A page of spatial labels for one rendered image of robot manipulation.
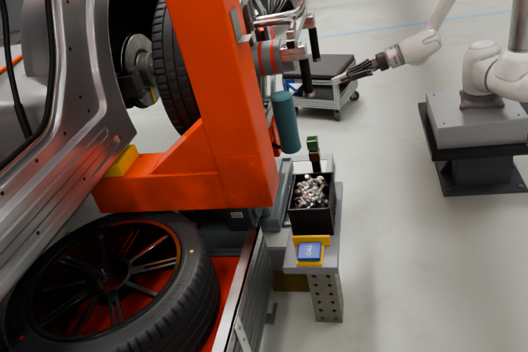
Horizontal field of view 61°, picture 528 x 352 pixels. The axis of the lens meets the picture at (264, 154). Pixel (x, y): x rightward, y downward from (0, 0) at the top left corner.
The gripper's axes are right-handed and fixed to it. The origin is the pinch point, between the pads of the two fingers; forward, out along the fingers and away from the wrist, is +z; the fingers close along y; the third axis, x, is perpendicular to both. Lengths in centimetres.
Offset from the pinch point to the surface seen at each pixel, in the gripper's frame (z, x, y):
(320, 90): 30, 53, -117
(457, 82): -57, 89, -121
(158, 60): 51, -46, 31
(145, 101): 81, -28, 4
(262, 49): 21.7, -28.1, 8.3
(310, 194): 16, 8, 61
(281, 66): 17.2, -19.4, 11.2
